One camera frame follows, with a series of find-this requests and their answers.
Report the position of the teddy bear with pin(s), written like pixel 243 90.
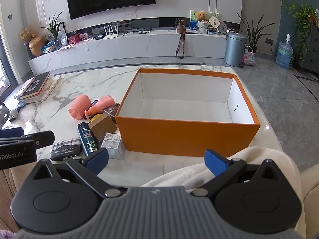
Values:
pixel 200 16

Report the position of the round paper fan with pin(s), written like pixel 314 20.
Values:
pixel 213 21

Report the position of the white router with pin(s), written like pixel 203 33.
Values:
pixel 111 36

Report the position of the brown box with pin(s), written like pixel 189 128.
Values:
pixel 102 128

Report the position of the orange cardboard box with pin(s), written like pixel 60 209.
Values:
pixel 174 137

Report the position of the beige booklet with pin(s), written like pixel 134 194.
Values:
pixel 67 46

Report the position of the pink flat book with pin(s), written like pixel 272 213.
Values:
pixel 192 31

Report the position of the blue snack packet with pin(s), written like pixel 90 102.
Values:
pixel 51 47

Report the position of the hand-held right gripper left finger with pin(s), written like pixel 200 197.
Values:
pixel 98 158

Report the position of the yellow round item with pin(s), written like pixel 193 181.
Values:
pixel 96 117

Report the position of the tall leafy floor plant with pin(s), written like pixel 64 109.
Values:
pixel 251 32

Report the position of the green plant in glass vase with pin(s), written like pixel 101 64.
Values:
pixel 54 29

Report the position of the trailing pothos plant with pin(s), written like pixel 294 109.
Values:
pixel 305 17

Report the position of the small black device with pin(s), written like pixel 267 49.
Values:
pixel 94 103

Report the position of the pink red gift box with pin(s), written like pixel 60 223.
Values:
pixel 84 36

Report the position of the white marble TV cabinet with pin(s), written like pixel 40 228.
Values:
pixel 139 47

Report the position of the white ceramic pot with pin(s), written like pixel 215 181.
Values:
pixel 202 27

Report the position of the white small box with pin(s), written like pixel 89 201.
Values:
pixel 112 145

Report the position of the wall socket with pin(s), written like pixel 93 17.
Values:
pixel 268 41

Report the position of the patterned round fan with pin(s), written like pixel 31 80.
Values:
pixel 223 27

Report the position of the blue water jug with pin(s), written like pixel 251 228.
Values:
pixel 283 53

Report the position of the blue box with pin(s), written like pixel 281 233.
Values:
pixel 193 26

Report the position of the pink woven bag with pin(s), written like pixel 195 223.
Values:
pixel 249 58

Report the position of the plaid glasses case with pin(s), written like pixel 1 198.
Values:
pixel 66 149

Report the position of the small blue grey gadget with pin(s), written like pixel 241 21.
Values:
pixel 14 114

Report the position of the dried flower bunch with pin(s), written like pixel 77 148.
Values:
pixel 26 33

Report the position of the gold vase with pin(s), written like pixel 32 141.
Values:
pixel 37 46

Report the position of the black shampoo bottle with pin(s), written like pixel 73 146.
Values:
pixel 87 139

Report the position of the dark printed box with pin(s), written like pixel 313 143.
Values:
pixel 111 109

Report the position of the black book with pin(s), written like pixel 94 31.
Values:
pixel 35 84

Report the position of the grey metal trash can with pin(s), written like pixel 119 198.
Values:
pixel 234 49

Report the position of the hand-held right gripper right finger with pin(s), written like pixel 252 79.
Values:
pixel 215 160

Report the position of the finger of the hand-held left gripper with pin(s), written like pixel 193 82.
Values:
pixel 12 132
pixel 42 139

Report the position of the white fleece blanket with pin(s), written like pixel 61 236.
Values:
pixel 261 154

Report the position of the pink bottle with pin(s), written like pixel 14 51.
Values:
pixel 103 104

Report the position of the pale book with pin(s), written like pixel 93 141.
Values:
pixel 23 87

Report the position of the dark grey drawer cabinet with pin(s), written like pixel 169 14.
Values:
pixel 311 52

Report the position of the clear plastic bag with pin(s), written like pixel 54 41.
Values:
pixel 62 36

